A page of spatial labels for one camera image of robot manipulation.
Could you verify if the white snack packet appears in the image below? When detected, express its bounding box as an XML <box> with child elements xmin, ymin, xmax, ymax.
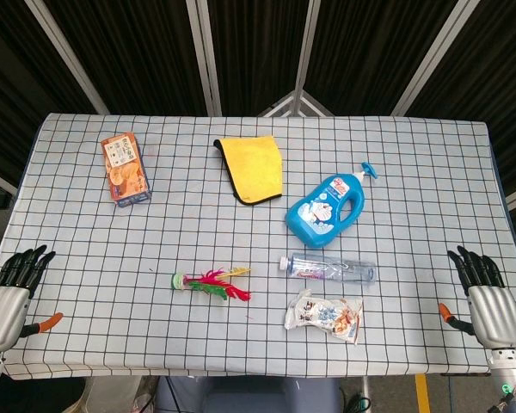
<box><xmin>284</xmin><ymin>289</ymin><xmax>365</xmax><ymax>346</ymax></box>

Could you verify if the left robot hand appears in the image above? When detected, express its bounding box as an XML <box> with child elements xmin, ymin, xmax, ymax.
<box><xmin>0</xmin><ymin>244</ymin><xmax>65</xmax><ymax>352</ymax></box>

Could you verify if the checked grid tablecloth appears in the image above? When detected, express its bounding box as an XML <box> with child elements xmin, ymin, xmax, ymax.
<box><xmin>0</xmin><ymin>113</ymin><xmax>516</xmax><ymax>381</ymax></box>

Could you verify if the black cable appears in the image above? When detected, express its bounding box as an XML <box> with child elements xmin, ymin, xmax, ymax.
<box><xmin>341</xmin><ymin>378</ymin><xmax>373</xmax><ymax>413</ymax></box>

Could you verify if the colourful feather shuttlecock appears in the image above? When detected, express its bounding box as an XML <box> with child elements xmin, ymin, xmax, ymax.
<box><xmin>171</xmin><ymin>267</ymin><xmax>252</xmax><ymax>304</ymax></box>

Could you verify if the clear plastic water bottle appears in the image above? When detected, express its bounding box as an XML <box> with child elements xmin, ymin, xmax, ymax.
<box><xmin>279</xmin><ymin>252</ymin><xmax>378</xmax><ymax>285</ymax></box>

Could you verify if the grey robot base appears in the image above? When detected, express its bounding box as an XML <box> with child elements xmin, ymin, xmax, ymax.
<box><xmin>154</xmin><ymin>375</ymin><xmax>343</xmax><ymax>413</ymax></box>

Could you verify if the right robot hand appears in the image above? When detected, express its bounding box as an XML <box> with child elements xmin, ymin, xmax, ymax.
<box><xmin>438</xmin><ymin>245</ymin><xmax>516</xmax><ymax>349</ymax></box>

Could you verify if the yellow microfibre cloth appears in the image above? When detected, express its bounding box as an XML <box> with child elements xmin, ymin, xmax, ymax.
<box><xmin>212</xmin><ymin>135</ymin><xmax>284</xmax><ymax>207</ymax></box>

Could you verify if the blue detergent bottle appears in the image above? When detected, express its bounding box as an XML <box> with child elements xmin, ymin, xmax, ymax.
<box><xmin>284</xmin><ymin>162</ymin><xmax>380</xmax><ymax>250</ymax></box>

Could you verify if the orange biscuit box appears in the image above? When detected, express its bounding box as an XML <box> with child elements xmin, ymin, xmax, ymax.
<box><xmin>101</xmin><ymin>132</ymin><xmax>152</xmax><ymax>208</ymax></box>

